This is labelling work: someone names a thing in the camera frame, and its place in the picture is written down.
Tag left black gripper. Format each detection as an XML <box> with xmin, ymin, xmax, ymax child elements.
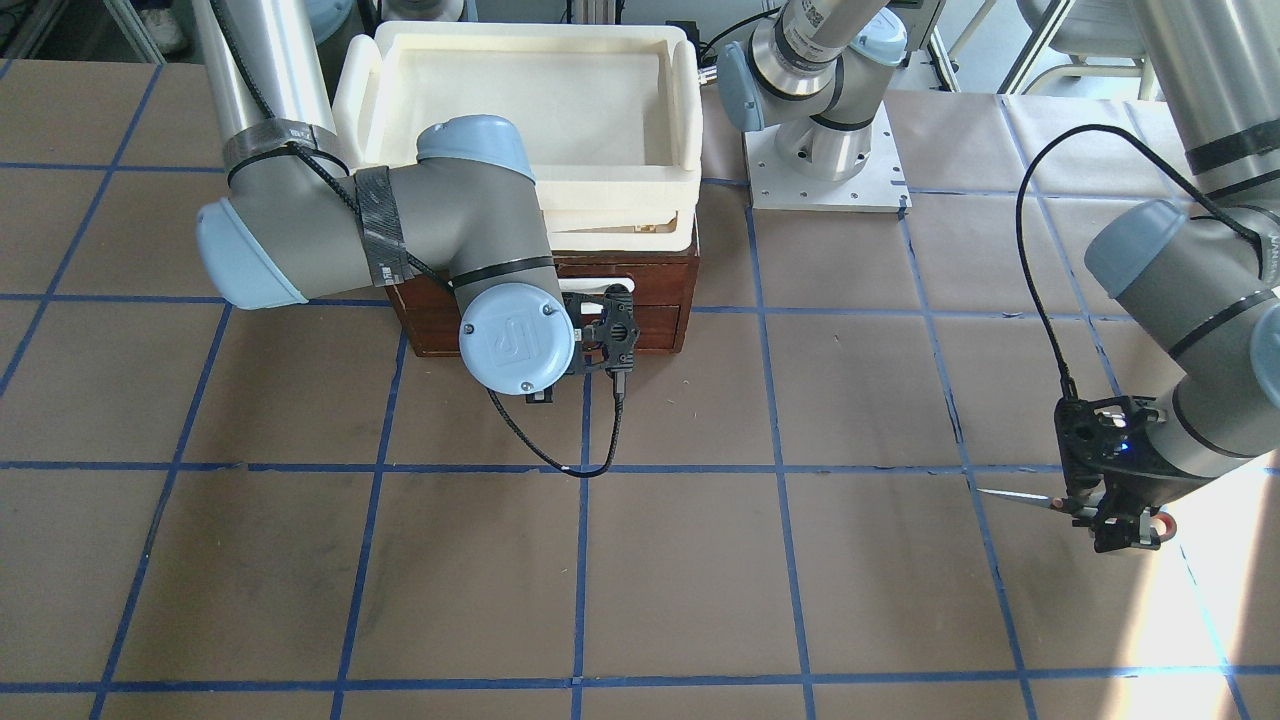
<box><xmin>1085</xmin><ymin>460</ymin><xmax>1201</xmax><ymax>553</ymax></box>

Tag red grey handled scissors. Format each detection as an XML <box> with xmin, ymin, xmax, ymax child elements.
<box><xmin>979</xmin><ymin>488</ymin><xmax>1178</xmax><ymax>542</ymax></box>

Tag brown wooden drawer box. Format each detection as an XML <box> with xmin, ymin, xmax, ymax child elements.
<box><xmin>387</xmin><ymin>225</ymin><xmax>700</xmax><ymax>357</ymax></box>

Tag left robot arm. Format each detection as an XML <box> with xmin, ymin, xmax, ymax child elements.
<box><xmin>716</xmin><ymin>1</ymin><xmax>1279</xmax><ymax>553</ymax></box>

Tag cream plastic tray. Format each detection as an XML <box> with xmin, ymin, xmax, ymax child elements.
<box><xmin>332</xmin><ymin>20</ymin><xmax>703</xmax><ymax>252</ymax></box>

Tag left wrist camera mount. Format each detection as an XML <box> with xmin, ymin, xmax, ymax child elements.
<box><xmin>1053</xmin><ymin>395</ymin><xmax>1170</xmax><ymax>498</ymax></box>

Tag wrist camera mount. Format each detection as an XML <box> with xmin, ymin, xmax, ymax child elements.
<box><xmin>507</xmin><ymin>283</ymin><xmax>639</xmax><ymax>402</ymax></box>
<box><xmin>1053</xmin><ymin>395</ymin><xmax>1170</xmax><ymax>498</ymax></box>

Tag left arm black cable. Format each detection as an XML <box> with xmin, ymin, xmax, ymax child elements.
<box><xmin>1015</xmin><ymin>124</ymin><xmax>1261</xmax><ymax>401</ymax></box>

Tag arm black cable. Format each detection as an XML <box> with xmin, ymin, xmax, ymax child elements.
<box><xmin>1015</xmin><ymin>124</ymin><xmax>1261</xmax><ymax>401</ymax></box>
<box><xmin>205</xmin><ymin>0</ymin><xmax>627</xmax><ymax>477</ymax></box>

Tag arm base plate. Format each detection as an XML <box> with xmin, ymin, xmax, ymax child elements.
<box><xmin>742</xmin><ymin>104</ymin><xmax>913</xmax><ymax>214</ymax></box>

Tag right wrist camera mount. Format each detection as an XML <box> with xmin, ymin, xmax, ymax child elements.
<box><xmin>507</xmin><ymin>283</ymin><xmax>639</xmax><ymax>402</ymax></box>

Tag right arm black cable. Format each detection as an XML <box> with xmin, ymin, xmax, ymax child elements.
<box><xmin>205</xmin><ymin>0</ymin><xmax>627</xmax><ymax>477</ymax></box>

